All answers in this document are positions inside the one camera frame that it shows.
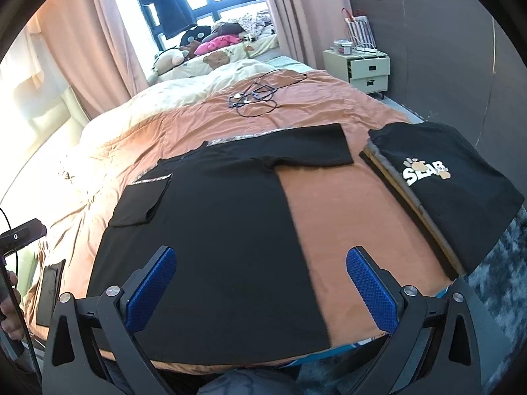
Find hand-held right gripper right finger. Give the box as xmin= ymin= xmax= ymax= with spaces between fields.
xmin=345 ymin=246 xmax=484 ymax=395

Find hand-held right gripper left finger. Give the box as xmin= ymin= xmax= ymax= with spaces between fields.
xmin=43 ymin=246 xmax=194 ymax=395

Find plain black t-shirt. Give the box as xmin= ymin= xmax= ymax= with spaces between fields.
xmin=86 ymin=123 xmax=355 ymax=367

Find person's left hand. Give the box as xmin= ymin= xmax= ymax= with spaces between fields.
xmin=0 ymin=272 xmax=26 ymax=340

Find black tablet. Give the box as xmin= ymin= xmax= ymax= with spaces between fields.
xmin=36 ymin=259 xmax=67 ymax=327

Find orange blanket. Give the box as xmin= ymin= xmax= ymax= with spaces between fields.
xmin=22 ymin=68 xmax=454 ymax=369

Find cream padded headboard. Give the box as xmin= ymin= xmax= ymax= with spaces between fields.
xmin=0 ymin=86 xmax=91 ymax=198

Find folded black printed t-shirt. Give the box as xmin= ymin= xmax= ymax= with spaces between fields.
xmin=368 ymin=121 xmax=525 ymax=274

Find blue grey shaggy rug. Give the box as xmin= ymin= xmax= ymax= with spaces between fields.
xmin=465 ymin=206 xmax=527 ymax=379

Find cream duvet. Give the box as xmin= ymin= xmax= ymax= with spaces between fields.
xmin=78 ymin=58 xmax=289 ymax=149

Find pink curtain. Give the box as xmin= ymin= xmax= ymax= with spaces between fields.
xmin=35 ymin=0 xmax=153 ymax=120
xmin=251 ymin=0 xmax=348 ymax=70

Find pale green nightstand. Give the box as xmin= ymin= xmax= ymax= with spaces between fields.
xmin=322 ymin=49 xmax=391 ymax=95

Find cream bear plush toy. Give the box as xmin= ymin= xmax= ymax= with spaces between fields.
xmin=150 ymin=47 xmax=190 ymax=79

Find bear printed bed sheet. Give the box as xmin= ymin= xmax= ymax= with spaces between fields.
xmin=156 ymin=35 xmax=281 ymax=83

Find pink pillow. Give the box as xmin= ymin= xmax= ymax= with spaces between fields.
xmin=193 ymin=35 xmax=243 ymax=56

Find black plush toy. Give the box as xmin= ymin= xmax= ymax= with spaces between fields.
xmin=179 ymin=25 xmax=212 ymax=46

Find striped tote bag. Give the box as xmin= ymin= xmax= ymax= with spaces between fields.
xmin=341 ymin=8 xmax=376 ymax=50

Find hanging black garment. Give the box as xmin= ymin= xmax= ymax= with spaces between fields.
xmin=142 ymin=0 xmax=197 ymax=39

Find floral cloth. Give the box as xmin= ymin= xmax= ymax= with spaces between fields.
xmin=235 ymin=10 xmax=274 ymax=38

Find black cable bundle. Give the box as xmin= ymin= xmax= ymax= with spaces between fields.
xmin=228 ymin=70 xmax=307 ymax=118

